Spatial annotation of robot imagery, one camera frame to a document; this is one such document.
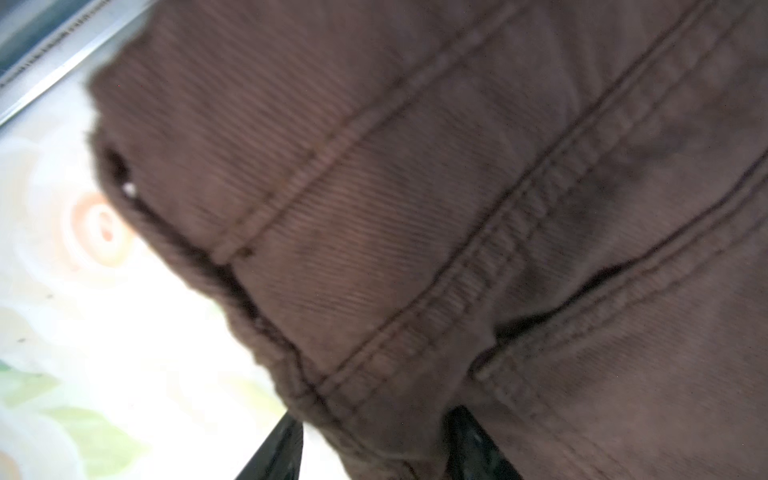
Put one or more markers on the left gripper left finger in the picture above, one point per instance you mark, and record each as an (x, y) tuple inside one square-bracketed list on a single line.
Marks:
[(280, 455)]

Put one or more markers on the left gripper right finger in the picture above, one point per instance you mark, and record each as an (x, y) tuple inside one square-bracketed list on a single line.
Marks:
[(473, 455)]

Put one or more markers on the brown trousers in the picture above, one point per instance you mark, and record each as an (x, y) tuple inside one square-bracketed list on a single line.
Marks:
[(552, 213)]

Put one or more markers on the left aluminium side rail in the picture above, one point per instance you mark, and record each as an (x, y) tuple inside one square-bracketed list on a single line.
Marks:
[(42, 41)]

